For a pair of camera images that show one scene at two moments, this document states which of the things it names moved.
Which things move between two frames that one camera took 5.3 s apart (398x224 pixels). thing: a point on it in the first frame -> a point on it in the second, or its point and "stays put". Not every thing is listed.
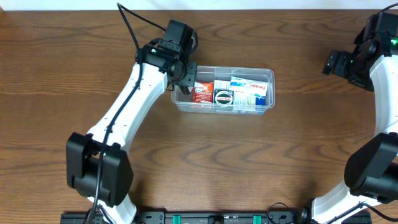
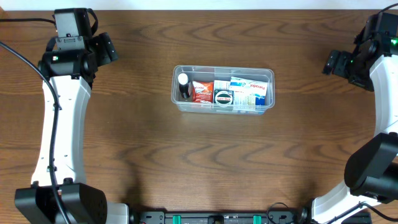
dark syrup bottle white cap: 185,89 stays put
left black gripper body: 188,75 -> 109,51
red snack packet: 203,92 stays put
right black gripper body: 333,63 stays put
